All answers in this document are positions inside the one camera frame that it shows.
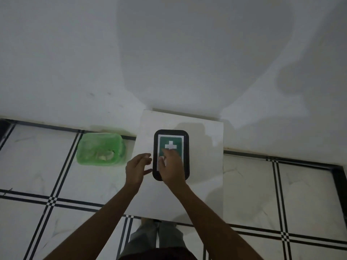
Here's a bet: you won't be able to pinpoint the person's right hand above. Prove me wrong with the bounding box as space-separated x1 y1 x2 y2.
158 148 188 189

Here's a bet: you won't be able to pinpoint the person's left hand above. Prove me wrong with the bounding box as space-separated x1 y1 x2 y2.
125 153 153 189

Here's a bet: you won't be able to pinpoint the black lid with green cross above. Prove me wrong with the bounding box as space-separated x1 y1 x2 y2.
152 129 190 182

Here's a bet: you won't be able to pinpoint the person's left forearm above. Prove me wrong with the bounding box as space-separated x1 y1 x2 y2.
43 185 139 260

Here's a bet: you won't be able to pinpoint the person's right forearm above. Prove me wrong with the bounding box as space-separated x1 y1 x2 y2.
173 183 264 260

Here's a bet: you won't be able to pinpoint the green plastic basket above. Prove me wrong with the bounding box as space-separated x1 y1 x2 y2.
76 132 127 166

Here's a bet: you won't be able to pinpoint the grey trousers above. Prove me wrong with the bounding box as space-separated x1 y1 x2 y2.
119 220 191 260

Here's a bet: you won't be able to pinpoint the maroon shirt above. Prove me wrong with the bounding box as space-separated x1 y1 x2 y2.
119 247 200 260

